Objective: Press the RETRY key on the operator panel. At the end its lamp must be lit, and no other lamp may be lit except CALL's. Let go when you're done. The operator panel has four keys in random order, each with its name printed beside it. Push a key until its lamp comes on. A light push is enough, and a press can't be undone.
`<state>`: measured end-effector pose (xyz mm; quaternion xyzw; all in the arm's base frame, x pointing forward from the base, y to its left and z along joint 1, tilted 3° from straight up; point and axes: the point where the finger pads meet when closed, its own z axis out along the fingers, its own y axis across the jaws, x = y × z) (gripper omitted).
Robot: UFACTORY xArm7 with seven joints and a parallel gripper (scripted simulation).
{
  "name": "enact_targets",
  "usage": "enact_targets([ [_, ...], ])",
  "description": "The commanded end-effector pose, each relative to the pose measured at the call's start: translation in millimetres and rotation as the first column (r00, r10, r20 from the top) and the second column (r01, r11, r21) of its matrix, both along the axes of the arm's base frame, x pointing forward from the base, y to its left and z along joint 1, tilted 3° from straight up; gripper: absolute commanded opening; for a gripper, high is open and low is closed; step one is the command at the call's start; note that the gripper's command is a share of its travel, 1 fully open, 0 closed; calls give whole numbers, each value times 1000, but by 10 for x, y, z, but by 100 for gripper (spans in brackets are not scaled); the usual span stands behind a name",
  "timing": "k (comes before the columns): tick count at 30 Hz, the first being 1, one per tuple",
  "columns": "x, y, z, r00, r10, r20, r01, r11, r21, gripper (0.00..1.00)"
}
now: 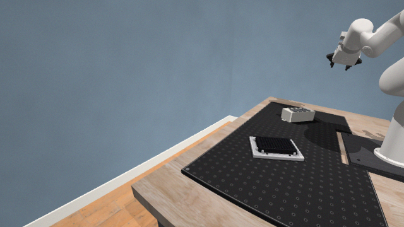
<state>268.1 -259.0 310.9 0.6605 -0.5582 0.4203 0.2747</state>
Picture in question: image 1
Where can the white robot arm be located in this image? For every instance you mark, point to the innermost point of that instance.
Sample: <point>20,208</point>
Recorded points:
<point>391,82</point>

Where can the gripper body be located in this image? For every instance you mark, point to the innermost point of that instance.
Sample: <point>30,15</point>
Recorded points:
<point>340,57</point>

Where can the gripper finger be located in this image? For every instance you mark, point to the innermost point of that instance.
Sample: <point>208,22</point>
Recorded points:
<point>329,56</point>
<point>359,61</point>

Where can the white control panel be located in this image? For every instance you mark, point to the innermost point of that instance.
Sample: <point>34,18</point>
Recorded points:
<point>297,114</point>

